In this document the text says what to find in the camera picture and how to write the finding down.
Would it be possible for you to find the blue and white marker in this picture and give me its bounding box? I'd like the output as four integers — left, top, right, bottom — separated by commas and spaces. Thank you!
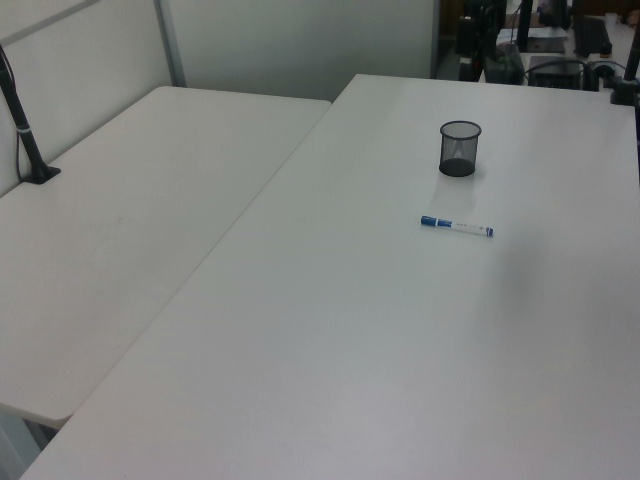
419, 214, 496, 240

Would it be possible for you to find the black mesh pen cup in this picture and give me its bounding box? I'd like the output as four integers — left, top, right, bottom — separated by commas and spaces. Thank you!
438, 119, 484, 178

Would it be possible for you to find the white side table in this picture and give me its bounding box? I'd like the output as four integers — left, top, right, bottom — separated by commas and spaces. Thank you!
0, 85, 334, 429

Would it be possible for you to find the black tower box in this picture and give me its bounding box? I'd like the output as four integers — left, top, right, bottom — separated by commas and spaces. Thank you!
457, 14, 479, 80

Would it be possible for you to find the dark green box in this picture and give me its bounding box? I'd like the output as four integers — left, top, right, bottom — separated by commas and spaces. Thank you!
482, 42, 526, 84

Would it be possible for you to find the black equipment box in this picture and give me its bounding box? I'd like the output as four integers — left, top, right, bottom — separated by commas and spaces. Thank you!
528, 55, 588, 91

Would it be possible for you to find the black monitor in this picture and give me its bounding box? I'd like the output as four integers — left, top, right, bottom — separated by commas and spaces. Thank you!
572, 14, 614, 58

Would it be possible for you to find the grey partition post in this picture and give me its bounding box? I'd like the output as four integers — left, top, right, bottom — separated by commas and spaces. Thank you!
153, 0, 187, 88

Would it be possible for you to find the black camera pole with base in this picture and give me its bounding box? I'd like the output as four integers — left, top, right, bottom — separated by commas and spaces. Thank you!
0, 42, 62, 185

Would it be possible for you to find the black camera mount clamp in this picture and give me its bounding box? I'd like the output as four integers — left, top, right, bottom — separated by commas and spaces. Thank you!
608, 29, 640, 107

